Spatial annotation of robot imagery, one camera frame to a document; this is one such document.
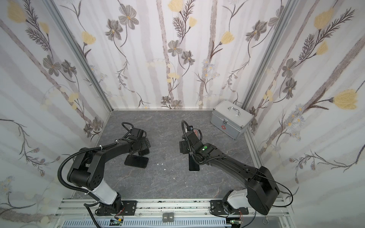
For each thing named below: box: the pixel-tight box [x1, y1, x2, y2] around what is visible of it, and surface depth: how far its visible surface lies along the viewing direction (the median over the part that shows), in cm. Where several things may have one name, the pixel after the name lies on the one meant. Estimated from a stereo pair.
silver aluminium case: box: [210, 99, 255, 141], surface depth 101 cm
